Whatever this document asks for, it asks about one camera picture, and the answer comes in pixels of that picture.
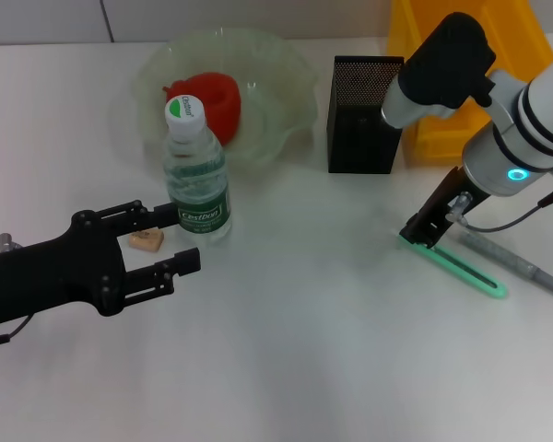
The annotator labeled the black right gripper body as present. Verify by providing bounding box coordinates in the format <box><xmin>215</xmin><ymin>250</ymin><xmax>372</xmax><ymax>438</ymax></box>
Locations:
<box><xmin>417</xmin><ymin>166</ymin><xmax>492</xmax><ymax>234</ymax></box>

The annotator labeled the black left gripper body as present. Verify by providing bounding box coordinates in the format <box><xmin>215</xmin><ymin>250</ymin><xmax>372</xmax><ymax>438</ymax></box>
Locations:
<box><xmin>0</xmin><ymin>209</ymin><xmax>128</xmax><ymax>326</ymax></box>

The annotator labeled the small wooden block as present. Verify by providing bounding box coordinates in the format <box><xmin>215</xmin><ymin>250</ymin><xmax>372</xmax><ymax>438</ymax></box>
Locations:
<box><xmin>127</xmin><ymin>229</ymin><xmax>166</xmax><ymax>253</ymax></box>

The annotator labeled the clear water bottle green label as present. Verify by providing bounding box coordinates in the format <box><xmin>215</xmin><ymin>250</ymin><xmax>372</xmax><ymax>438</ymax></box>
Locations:
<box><xmin>162</xmin><ymin>94</ymin><xmax>234</xmax><ymax>237</ymax></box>

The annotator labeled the green utility knife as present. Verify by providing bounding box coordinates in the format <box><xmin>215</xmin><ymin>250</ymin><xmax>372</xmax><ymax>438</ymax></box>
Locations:
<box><xmin>395</xmin><ymin>232</ymin><xmax>508</xmax><ymax>300</ymax></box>

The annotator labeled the grey marker pen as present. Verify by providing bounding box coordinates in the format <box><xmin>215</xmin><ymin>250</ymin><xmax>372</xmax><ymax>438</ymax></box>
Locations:
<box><xmin>460</xmin><ymin>229</ymin><xmax>553</xmax><ymax>296</ymax></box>

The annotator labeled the red-orange fruit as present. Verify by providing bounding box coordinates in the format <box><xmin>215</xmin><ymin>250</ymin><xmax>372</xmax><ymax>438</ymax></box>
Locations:
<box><xmin>165</xmin><ymin>71</ymin><xmax>242</xmax><ymax>148</ymax></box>

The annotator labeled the black mesh pen holder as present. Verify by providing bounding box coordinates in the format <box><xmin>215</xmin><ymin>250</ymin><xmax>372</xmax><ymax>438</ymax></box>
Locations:
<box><xmin>326</xmin><ymin>54</ymin><xmax>405</xmax><ymax>175</ymax></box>

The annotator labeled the green glass fruit bowl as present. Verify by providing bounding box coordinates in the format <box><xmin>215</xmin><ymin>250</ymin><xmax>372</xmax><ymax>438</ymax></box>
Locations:
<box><xmin>133</xmin><ymin>27</ymin><xmax>319</xmax><ymax>167</ymax></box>

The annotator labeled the yellow plastic bin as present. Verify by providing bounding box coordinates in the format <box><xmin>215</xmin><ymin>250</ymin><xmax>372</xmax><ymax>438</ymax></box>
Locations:
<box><xmin>385</xmin><ymin>0</ymin><xmax>553</xmax><ymax>167</ymax></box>

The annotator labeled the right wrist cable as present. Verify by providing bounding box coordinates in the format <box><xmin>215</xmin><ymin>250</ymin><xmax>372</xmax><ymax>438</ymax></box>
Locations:
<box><xmin>446</xmin><ymin>186</ymin><xmax>553</xmax><ymax>231</ymax></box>

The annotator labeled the wrist cable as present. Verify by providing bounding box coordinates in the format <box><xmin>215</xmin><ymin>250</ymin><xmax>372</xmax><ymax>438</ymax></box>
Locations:
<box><xmin>0</xmin><ymin>315</ymin><xmax>31</xmax><ymax>349</ymax></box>
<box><xmin>446</xmin><ymin>186</ymin><xmax>553</xmax><ymax>231</ymax></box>

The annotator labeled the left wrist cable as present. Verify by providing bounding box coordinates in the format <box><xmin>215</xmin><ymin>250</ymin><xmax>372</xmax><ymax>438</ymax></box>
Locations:
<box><xmin>0</xmin><ymin>315</ymin><xmax>31</xmax><ymax>349</ymax></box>

